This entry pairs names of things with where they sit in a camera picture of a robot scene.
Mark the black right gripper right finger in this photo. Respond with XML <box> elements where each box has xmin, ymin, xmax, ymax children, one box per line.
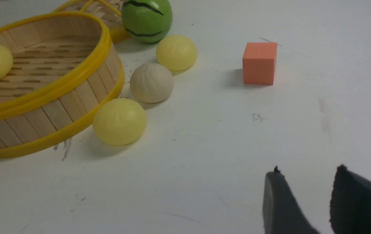
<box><xmin>330</xmin><ymin>164</ymin><xmax>371</xmax><ymax>234</ymax></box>

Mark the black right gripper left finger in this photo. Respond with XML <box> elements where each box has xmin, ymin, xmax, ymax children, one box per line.
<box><xmin>262</xmin><ymin>166</ymin><xmax>319</xmax><ymax>234</ymax></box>

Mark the white bun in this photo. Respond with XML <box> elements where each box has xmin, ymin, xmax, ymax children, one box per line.
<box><xmin>130</xmin><ymin>63</ymin><xmax>174</xmax><ymax>104</ymax></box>

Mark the bamboo steamer tray yellow rim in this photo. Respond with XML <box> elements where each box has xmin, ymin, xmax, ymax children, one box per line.
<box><xmin>0</xmin><ymin>11</ymin><xmax>125</xmax><ymax>158</ymax></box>

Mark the woven bamboo steamer lid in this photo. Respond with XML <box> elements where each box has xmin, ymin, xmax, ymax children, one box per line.
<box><xmin>55</xmin><ymin>0</ymin><xmax>131</xmax><ymax>43</ymax></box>

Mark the orange foam cube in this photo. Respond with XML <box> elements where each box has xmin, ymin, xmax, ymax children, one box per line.
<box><xmin>242</xmin><ymin>42</ymin><xmax>278</xmax><ymax>85</ymax></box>

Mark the green watermelon toy ball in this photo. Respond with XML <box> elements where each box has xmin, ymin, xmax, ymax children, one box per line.
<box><xmin>121</xmin><ymin>0</ymin><xmax>173</xmax><ymax>43</ymax></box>

